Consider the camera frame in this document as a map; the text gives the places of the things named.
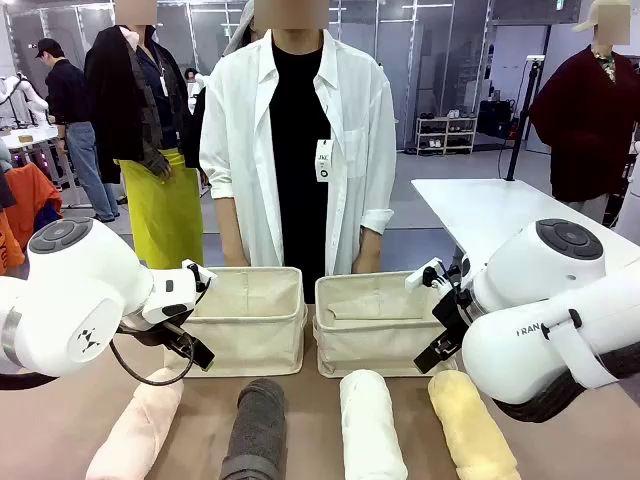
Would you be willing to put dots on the white side table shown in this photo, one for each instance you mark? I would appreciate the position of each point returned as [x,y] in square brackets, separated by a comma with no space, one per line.
[500,210]

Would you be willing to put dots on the black t-shirt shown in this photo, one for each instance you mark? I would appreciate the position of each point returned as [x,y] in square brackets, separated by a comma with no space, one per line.
[295,175]

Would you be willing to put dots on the black braided right arm sleeve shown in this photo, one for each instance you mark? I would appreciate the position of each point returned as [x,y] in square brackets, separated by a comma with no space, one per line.
[540,407]

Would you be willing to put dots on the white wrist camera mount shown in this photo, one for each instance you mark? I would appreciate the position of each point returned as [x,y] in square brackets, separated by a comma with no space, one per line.
[417,279]
[200,274]

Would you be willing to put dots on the pink towel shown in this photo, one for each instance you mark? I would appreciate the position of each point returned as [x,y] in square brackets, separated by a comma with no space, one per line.
[135,430]

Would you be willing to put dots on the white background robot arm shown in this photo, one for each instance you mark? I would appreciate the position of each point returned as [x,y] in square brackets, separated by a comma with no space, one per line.
[35,102]

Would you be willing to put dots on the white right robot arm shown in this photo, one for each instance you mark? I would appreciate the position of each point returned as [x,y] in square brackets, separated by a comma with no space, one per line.
[525,280]

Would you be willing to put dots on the white background table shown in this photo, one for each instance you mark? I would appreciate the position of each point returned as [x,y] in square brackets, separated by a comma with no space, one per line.
[30,135]

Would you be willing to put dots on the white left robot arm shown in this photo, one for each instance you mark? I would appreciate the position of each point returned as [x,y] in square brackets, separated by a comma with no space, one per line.
[75,280]

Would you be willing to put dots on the person's right forearm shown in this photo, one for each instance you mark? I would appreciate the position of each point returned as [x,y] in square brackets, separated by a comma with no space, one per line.
[231,225]

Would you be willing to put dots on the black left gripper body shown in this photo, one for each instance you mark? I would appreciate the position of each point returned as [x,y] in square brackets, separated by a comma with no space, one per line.
[177,336]

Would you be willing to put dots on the white open shirt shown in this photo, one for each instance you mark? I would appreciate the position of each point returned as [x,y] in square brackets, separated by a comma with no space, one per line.
[240,150]

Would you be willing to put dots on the wooden shoe rack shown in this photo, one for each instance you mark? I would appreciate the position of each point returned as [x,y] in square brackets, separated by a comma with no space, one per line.
[445,135]

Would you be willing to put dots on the white name tag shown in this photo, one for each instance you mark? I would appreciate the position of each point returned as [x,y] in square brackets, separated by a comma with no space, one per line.
[325,160]

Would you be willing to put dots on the black case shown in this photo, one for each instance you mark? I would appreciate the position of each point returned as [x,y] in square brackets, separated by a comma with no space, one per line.
[495,120]

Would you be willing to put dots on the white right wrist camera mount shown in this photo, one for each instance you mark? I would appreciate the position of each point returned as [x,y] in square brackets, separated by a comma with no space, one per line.
[417,279]

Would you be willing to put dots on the person's left forearm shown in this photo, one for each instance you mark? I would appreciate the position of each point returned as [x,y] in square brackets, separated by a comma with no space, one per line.
[371,240]

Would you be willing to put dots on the orange garment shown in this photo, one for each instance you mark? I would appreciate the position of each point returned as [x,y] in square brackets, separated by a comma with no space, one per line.
[30,200]

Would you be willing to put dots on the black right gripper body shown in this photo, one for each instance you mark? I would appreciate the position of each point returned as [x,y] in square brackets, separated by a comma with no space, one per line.
[455,312]

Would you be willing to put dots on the black tripod pole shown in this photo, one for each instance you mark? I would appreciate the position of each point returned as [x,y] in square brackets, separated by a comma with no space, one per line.
[520,140]

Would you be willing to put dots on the grey towel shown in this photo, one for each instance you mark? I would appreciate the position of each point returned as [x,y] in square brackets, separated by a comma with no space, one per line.
[257,430]

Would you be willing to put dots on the grey hooded garment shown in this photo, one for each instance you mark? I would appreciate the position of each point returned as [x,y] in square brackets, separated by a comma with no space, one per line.
[240,35]

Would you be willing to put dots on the yellow towel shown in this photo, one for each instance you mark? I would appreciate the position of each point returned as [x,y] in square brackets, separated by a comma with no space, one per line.
[470,425]

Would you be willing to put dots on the white towel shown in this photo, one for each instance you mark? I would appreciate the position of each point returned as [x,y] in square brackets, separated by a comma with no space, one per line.
[370,430]

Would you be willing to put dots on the mannequin in maroon coat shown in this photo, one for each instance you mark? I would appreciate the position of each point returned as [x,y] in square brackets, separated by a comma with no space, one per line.
[585,125]

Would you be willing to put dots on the beige fabric basket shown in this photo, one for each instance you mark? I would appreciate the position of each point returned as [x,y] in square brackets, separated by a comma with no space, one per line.
[370,345]
[250,340]

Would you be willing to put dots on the man in black cap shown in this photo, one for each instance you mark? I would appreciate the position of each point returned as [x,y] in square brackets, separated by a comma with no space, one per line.
[70,100]

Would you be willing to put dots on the person's right hand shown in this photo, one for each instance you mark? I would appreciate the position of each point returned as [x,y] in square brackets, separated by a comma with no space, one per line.
[236,256]

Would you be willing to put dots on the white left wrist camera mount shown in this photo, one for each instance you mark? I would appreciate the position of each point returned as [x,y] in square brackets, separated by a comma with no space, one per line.
[200,274]

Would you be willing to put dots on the person's left hand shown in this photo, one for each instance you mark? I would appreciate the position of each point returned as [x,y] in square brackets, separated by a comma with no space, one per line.
[366,262]

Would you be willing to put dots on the beige cap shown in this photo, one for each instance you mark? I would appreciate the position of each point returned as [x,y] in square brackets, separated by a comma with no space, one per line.
[587,22]

